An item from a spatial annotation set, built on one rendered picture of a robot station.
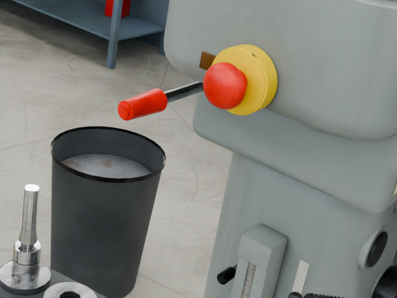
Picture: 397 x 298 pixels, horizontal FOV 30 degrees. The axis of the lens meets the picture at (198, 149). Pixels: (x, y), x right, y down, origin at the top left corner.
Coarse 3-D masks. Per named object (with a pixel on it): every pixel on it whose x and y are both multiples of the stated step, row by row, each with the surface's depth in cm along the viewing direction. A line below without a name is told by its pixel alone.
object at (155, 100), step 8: (176, 88) 76; (184, 88) 76; (192, 88) 77; (200, 88) 78; (136, 96) 71; (144, 96) 71; (152, 96) 71; (160, 96) 72; (168, 96) 74; (176, 96) 75; (184, 96) 76; (120, 104) 70; (128, 104) 69; (136, 104) 70; (144, 104) 70; (152, 104) 71; (160, 104) 72; (120, 112) 70; (128, 112) 69; (136, 112) 70; (144, 112) 71; (152, 112) 72; (128, 120) 70
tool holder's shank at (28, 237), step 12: (24, 192) 122; (36, 192) 121; (24, 204) 122; (36, 204) 123; (24, 216) 123; (36, 216) 124; (24, 228) 124; (36, 228) 125; (24, 240) 125; (36, 240) 126
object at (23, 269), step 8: (16, 256) 126; (40, 256) 128; (16, 264) 126; (24, 264) 126; (32, 264) 126; (16, 272) 127; (24, 272) 126; (32, 272) 127; (24, 280) 127; (32, 280) 128
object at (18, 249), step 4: (16, 244) 126; (20, 244) 126; (36, 244) 127; (40, 244) 127; (16, 248) 125; (20, 248) 125; (24, 248) 125; (28, 248) 126; (32, 248) 126; (36, 248) 126; (40, 248) 127; (16, 252) 125; (20, 252) 125; (24, 252) 125; (28, 252) 125; (32, 252) 125; (36, 252) 126; (24, 256) 125; (28, 256) 125; (32, 256) 125
